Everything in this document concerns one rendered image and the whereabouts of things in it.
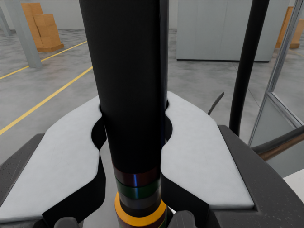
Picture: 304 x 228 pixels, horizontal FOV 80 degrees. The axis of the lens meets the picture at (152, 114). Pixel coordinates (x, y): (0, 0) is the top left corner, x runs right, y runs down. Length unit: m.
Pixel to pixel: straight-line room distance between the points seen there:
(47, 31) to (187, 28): 5.12
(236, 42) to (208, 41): 0.74
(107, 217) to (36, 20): 7.45
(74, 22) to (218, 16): 10.54
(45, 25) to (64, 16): 6.51
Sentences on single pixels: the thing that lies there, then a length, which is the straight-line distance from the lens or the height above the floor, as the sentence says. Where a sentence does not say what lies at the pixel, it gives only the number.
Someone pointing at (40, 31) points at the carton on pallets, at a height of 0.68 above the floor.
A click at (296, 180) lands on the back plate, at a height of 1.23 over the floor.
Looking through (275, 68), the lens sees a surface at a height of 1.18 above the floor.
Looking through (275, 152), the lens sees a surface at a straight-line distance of 0.28.
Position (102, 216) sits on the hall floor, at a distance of 1.91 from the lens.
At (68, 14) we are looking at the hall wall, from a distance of 14.41.
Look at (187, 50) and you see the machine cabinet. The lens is 5.68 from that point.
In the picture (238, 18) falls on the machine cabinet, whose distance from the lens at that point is 5.67.
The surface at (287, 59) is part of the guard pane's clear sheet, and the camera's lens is 1.50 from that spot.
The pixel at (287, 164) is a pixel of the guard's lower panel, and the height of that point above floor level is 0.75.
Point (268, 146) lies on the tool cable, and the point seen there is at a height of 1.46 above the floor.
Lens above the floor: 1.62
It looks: 32 degrees down
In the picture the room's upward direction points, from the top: 2 degrees counter-clockwise
